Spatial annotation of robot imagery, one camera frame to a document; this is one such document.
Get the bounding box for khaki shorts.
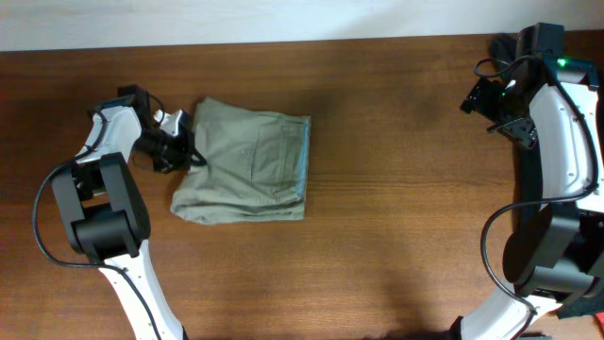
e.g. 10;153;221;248
170;97;311;225

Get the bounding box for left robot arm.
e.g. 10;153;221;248
45;85;207;340

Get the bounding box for black garment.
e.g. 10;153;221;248
488;32;604;322

